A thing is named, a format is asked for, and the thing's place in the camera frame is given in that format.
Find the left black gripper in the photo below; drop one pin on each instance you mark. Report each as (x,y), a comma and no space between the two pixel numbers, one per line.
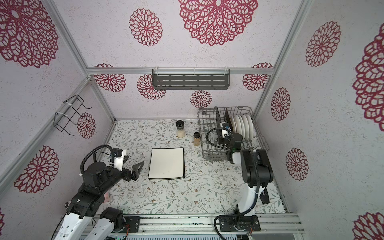
(129,176)

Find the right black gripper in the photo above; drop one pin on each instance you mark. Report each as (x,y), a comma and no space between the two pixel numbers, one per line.
(220,140)

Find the white square plate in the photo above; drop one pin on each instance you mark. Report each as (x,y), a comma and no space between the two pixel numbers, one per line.
(165,179)
(167,163)

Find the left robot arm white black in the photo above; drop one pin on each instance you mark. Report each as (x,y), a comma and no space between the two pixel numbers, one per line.
(80,213)

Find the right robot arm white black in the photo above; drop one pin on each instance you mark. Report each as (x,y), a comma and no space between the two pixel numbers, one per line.
(257,173)

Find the white round plate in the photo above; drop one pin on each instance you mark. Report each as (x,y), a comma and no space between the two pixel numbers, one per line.
(238,125)
(251,127)
(245,127)
(234,126)

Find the small amber spice jar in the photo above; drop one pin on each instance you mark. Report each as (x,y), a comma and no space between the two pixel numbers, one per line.
(197,139)

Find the red pink plush toy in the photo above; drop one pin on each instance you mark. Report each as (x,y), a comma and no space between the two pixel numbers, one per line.
(107,197)

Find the salt grinder black lid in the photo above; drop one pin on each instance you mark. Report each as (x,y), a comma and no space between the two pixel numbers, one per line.
(180,129)

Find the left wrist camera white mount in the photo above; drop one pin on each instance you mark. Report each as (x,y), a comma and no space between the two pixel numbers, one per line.
(119,156)

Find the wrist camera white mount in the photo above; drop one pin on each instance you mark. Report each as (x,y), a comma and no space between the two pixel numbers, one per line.
(226,129)
(119,156)

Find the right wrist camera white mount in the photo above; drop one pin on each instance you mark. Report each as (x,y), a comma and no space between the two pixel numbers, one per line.
(226,129)

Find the grey wire dish rack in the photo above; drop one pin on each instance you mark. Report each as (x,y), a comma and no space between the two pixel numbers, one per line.
(214,152)

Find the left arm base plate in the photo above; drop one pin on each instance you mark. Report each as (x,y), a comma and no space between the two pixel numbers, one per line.
(121,223)

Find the black wire wall holder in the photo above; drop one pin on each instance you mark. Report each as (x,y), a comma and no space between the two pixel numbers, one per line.
(65,117)

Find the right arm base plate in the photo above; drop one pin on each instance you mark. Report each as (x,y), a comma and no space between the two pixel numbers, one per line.
(239,223)

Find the grey wall shelf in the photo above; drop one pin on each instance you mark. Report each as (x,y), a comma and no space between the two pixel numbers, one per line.
(191,80)

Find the aluminium front rail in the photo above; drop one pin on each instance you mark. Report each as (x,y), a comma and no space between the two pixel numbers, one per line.
(208,224)

